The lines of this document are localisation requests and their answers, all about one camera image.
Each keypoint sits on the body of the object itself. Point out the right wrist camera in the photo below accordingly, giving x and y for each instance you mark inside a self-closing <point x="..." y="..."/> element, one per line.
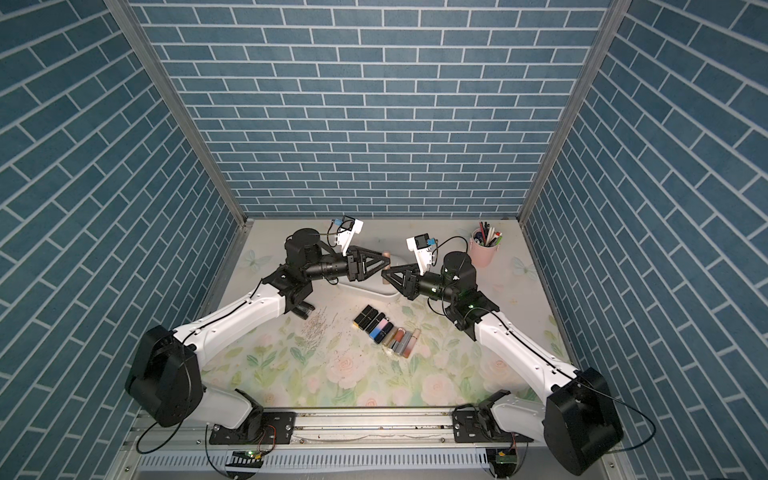
<point x="424" y="248"/>

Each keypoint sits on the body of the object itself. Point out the gold lipstick tube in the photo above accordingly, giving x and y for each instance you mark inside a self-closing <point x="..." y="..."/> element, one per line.
<point x="391" y="337"/>

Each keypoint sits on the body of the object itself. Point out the black silver-band lipstick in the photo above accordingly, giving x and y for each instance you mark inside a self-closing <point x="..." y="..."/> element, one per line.
<point x="368" y="320"/>

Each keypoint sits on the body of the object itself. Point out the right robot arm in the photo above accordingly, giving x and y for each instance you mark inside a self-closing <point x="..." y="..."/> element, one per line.
<point x="577" y="419"/>

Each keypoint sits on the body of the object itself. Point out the red lip gloss tube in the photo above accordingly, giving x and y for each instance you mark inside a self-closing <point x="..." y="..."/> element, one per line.
<point x="397" y="339"/>

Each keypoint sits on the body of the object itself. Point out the white storage box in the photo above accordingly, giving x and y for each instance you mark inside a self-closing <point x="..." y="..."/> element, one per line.
<point x="375" y="287"/>

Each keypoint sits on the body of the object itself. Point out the left green circuit board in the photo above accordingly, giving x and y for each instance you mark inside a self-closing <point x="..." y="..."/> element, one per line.
<point x="245" y="459"/>

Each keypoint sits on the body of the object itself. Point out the pink metal pen bucket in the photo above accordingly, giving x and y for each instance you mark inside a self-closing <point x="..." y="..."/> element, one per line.
<point x="481" y="256"/>

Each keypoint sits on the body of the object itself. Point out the black round lipstick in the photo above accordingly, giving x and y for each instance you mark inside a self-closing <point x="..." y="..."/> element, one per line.
<point x="384" y="333"/>

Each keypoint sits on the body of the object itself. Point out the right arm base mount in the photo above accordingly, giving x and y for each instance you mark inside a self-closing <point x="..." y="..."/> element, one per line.
<point x="467" y="427"/>

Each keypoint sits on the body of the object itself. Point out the right green circuit board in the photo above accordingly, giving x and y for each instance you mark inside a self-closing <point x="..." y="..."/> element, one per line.
<point x="501" y="463"/>

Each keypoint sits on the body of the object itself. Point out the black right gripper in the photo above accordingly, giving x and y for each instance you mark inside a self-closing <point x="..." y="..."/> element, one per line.
<point x="411" y="284"/>

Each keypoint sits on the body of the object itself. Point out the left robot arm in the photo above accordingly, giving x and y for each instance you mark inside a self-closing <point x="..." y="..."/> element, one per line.
<point x="165" y="378"/>

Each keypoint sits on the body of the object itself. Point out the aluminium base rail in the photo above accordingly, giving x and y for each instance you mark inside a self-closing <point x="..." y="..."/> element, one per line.
<point x="387" y="443"/>

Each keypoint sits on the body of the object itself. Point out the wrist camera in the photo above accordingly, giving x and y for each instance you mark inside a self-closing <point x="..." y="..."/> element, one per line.
<point x="342" y="231"/>
<point x="424" y="248"/>

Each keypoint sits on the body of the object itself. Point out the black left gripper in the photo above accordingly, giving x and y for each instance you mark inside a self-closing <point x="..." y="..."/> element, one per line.
<point x="355" y="273"/>

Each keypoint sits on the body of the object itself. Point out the green circuit board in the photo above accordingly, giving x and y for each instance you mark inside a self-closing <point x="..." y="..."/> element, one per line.
<point x="501" y="463"/>
<point x="245" y="459"/>

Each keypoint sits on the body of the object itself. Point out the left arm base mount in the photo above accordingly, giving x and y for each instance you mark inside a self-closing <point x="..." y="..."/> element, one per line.
<point x="268" y="428"/>

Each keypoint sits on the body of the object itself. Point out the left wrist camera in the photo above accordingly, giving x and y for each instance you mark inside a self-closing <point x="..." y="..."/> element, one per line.
<point x="342" y="231"/>

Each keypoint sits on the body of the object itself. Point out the pink blue gradient lipstick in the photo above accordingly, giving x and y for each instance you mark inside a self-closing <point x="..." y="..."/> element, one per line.
<point x="379" y="329"/>

